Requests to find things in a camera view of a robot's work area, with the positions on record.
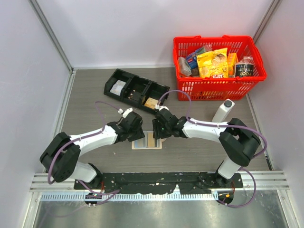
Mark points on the black three-compartment tray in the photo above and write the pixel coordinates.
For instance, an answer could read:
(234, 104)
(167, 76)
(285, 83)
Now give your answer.
(136, 90)

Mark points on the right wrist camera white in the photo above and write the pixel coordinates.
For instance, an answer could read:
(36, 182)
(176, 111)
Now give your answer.
(160, 107)

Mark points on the red plastic shopping basket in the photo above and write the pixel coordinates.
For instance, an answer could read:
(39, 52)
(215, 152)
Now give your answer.
(215, 81)

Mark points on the beige leather card holder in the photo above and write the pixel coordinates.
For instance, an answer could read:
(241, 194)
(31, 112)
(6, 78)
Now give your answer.
(141, 144)

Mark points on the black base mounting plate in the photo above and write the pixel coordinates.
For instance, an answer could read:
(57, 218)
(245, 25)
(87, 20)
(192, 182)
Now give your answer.
(159, 183)

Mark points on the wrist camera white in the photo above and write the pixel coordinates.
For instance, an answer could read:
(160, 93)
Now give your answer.
(124, 113)
(160, 107)

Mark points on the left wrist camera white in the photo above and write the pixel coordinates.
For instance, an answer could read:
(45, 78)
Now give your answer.
(124, 113)

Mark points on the green sponge pack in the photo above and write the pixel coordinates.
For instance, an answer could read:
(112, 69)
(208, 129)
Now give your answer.
(200, 51)

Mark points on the brown chocolate box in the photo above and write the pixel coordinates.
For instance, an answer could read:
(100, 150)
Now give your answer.
(195, 72)

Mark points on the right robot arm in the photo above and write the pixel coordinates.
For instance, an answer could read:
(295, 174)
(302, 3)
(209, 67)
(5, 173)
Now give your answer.
(238, 141)

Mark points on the orange snack box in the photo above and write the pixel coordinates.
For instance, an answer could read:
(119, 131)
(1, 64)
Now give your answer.
(232, 60)

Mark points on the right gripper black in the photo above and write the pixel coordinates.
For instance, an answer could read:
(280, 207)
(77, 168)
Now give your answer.
(157, 134)

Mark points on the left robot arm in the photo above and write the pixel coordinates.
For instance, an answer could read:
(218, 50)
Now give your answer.
(61, 156)

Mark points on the gold card in tray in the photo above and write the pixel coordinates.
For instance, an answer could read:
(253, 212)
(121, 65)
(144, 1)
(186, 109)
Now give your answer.
(151, 103)

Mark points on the blue snack box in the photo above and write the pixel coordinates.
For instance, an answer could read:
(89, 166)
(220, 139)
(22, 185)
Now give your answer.
(192, 60)

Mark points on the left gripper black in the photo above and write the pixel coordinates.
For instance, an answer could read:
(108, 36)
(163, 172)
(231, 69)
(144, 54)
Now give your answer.
(140, 134)

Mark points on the yellow chips bag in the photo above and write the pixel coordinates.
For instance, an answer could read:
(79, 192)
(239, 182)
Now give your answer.
(213, 64)

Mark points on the white cards in tray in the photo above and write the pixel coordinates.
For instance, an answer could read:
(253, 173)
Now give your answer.
(117, 87)

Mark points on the grey wrapped package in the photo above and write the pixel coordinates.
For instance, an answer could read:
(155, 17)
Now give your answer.
(184, 67)

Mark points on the black round can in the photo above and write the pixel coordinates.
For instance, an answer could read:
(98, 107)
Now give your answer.
(244, 69)

